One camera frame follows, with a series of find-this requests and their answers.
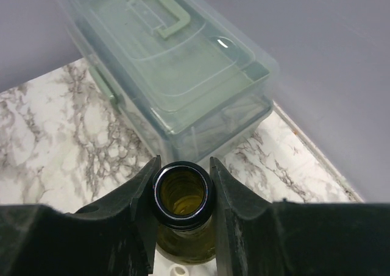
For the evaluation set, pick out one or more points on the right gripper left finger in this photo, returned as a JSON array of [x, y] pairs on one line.
[[114, 235]]

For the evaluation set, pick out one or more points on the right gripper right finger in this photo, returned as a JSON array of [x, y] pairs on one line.
[[257, 237]]

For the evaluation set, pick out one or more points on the dark green brown-label wine bottle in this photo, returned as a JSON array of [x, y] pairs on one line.
[[184, 197]]

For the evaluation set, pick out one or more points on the white plastic pipe fitting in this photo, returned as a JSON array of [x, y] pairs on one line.
[[178, 270]]

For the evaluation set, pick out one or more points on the green plastic toolbox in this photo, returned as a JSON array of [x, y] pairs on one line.
[[189, 82]]

